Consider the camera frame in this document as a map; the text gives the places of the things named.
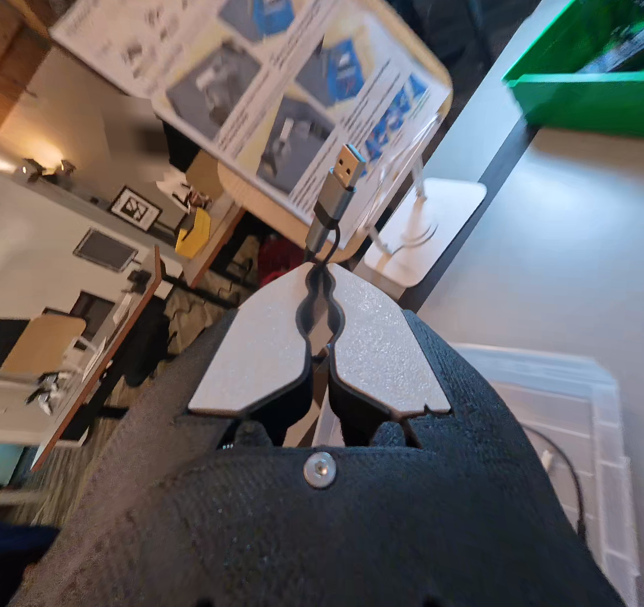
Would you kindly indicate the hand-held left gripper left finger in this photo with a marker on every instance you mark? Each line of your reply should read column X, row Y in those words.
column 256, row 350

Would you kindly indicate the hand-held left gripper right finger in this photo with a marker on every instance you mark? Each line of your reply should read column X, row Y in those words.
column 387, row 350

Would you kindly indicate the clear plastic bin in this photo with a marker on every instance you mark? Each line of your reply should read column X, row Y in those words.
column 543, row 406

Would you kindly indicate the green plastic bin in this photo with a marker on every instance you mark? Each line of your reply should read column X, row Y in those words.
column 578, row 99

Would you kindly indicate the red crate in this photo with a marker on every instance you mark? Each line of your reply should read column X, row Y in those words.
column 276, row 257

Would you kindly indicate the yellow storage bin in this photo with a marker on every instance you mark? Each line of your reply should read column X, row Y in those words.
column 193, row 232

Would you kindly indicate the framed black white marker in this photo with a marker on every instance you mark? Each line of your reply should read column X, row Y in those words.
column 136, row 208

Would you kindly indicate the printed instruction sheet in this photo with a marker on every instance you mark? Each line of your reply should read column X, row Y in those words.
column 251, row 64

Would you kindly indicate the wall monitor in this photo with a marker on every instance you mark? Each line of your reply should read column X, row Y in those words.
column 105, row 250

